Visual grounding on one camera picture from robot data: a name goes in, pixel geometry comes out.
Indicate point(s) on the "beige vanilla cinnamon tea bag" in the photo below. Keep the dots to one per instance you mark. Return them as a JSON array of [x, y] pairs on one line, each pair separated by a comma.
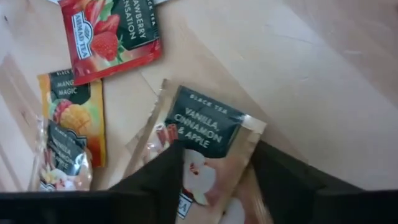
[[65, 155], [242, 208]]

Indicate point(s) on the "pile of tea packets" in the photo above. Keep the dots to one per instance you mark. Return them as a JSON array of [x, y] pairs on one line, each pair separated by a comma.
[[77, 118], [211, 133]]

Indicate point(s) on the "red strawberry tea bag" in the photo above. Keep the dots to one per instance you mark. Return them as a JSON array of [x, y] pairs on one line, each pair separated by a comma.
[[109, 46]]

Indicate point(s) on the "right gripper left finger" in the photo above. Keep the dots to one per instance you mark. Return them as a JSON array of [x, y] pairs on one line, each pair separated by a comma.
[[161, 183]]

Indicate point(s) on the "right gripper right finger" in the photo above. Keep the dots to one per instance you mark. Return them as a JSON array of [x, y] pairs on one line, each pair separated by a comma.
[[286, 186]]

